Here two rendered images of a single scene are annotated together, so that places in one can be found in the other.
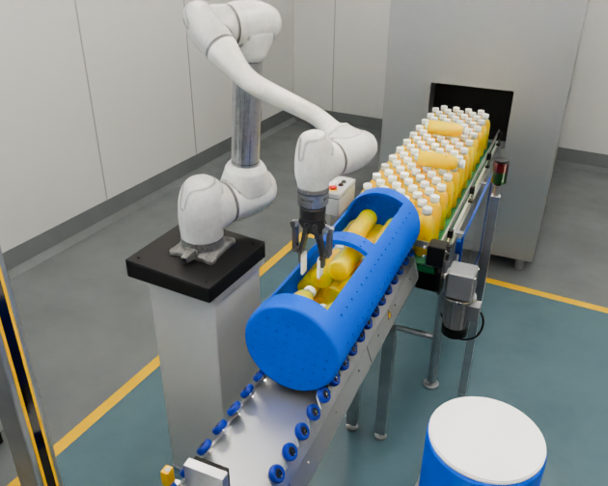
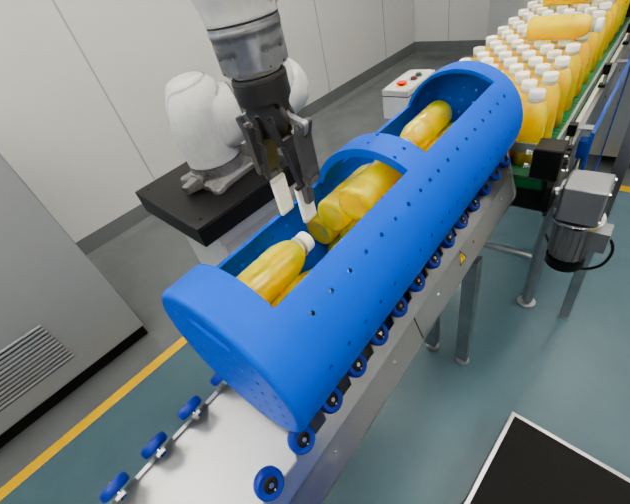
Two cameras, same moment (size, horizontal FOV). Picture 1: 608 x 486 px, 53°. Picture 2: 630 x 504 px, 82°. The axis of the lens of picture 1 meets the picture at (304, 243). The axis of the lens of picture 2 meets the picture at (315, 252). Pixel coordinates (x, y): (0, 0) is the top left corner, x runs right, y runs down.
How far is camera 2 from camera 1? 1.31 m
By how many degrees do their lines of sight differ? 24
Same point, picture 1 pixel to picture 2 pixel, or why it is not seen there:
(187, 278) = (182, 214)
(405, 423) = (492, 347)
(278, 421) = (221, 477)
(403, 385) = (494, 301)
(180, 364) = not seen: hidden behind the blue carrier
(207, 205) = (190, 114)
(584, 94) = not seen: outside the picture
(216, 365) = not seen: hidden behind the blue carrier
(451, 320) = (561, 249)
